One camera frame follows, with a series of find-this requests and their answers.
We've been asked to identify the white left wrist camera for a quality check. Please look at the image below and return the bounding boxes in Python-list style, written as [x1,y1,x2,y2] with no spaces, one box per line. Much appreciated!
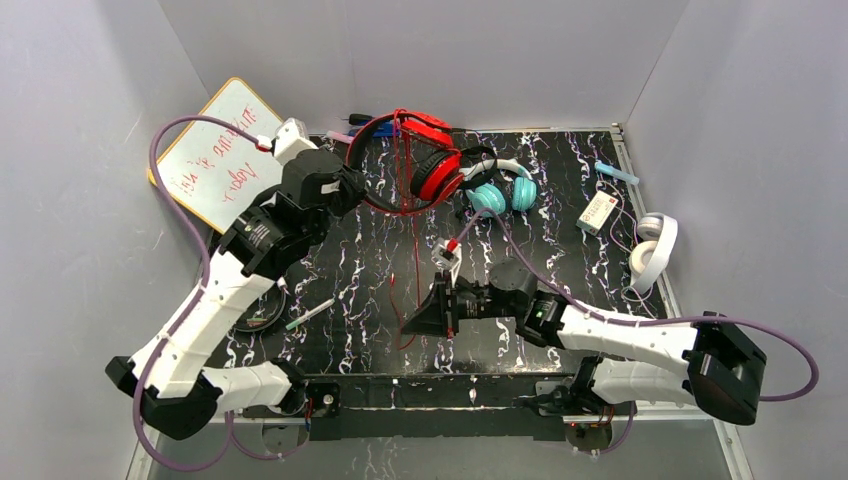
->
[271,117,318,167]

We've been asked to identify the light blue marker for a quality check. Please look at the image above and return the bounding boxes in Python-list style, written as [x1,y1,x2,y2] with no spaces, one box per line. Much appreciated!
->
[594,161,640,186]

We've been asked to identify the white green capped pen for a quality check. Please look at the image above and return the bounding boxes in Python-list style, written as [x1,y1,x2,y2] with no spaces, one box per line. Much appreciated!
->
[285,298,334,331]

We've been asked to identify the red headphones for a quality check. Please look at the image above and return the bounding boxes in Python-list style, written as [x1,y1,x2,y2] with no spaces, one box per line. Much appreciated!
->
[345,108,463,219]

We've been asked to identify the blue stapler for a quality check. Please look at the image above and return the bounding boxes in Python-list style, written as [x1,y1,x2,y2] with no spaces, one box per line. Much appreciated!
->
[343,113,402,139]

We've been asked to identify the pink marker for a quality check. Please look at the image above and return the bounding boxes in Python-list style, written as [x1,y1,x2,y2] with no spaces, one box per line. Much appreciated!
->
[325,130,353,145]

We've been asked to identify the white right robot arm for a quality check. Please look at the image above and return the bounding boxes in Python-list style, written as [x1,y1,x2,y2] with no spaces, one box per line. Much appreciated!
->
[401,258,767,426]

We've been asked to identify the white beige headphones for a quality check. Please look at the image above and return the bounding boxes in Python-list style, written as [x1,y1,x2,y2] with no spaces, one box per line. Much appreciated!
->
[628,212,679,296]

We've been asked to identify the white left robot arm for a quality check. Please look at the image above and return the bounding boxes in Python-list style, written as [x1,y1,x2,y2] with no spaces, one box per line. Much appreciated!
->
[105,149,367,440]

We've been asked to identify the teal headphones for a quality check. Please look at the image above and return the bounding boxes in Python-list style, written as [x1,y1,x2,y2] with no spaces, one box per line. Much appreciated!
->
[458,145,538,218]

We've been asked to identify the small white labelled box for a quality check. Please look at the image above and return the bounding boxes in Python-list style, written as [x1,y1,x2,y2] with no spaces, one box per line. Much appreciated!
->
[576,191,619,236]

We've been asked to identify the yellow framed whiteboard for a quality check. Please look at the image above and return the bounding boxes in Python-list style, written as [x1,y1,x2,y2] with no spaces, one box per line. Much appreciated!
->
[157,77,282,233]

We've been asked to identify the black and white headphones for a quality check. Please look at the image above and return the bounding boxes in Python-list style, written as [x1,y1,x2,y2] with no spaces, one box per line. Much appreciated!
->
[232,278,288,333]

